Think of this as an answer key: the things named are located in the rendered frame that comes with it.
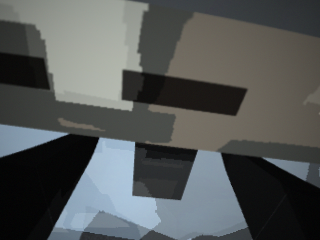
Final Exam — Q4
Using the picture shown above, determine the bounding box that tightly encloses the black two-prong plug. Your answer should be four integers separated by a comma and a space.
132, 142, 198, 200

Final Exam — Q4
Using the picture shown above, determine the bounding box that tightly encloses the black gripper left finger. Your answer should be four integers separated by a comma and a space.
0, 134, 99, 240

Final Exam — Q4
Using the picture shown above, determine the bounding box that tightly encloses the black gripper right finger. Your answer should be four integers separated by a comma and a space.
221, 153, 320, 240

